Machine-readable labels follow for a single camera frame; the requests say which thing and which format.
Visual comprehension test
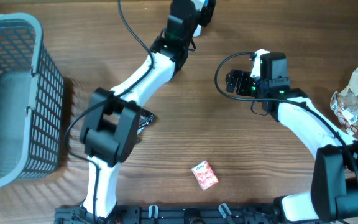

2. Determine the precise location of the beige clear food pouch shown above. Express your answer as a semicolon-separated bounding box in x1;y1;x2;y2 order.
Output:
330;67;358;136

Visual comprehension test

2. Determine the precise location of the white barcode scanner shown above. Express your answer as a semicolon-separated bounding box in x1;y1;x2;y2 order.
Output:
193;24;201;37

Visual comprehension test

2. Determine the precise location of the red tissue packet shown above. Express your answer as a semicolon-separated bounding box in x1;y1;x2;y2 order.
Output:
191;161;219;190

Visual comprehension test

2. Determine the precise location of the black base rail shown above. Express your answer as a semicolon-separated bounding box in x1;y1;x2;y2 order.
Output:
54;203;277;224

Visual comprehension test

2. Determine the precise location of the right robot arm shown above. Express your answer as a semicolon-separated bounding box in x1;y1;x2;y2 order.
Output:
222;49;358;223

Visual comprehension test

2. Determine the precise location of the black red snack packet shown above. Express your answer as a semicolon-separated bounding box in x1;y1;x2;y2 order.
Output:
137;109;154;134

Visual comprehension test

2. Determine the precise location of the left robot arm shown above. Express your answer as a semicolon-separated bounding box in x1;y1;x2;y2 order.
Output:
80;0;216;223

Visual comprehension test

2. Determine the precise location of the grey plastic shopping basket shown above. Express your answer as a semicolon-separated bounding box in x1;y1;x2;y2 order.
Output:
0;13;65;187

